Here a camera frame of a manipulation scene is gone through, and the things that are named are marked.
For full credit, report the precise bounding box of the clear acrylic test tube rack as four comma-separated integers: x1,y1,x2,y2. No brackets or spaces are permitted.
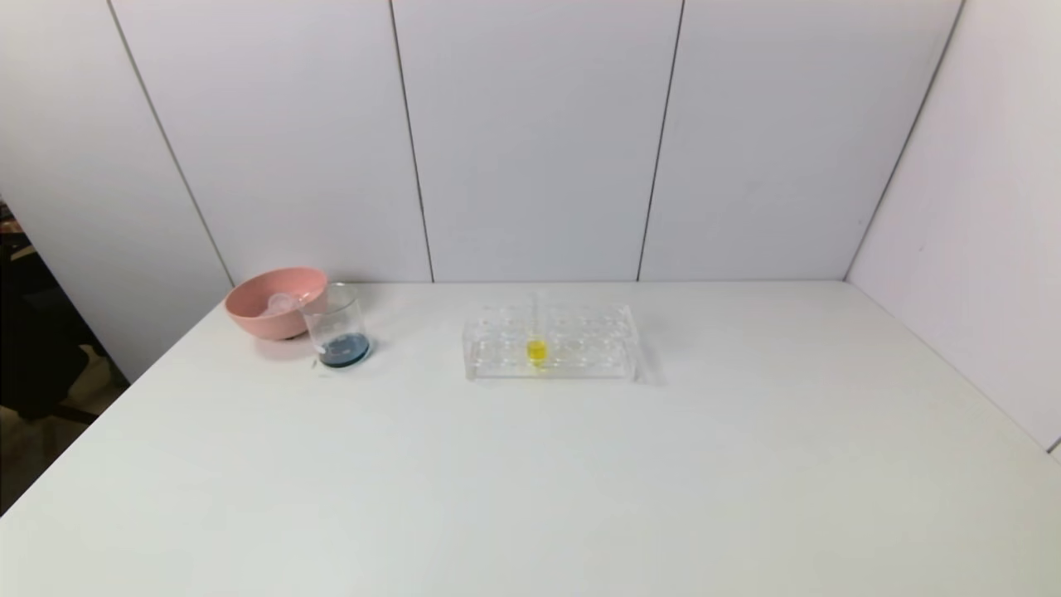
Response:
463,303,641,383

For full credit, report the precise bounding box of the person in dark clothes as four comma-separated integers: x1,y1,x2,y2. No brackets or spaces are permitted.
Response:
0,240,109,422

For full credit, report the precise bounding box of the clear glass beaker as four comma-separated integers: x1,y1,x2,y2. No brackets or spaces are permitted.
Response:
300,283,371,369

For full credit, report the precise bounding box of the pink plastic bowl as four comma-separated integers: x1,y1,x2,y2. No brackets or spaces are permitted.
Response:
224,267,328,341

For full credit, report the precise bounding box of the test tube with yellow pigment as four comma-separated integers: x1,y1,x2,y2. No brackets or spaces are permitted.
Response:
526,292,550,366

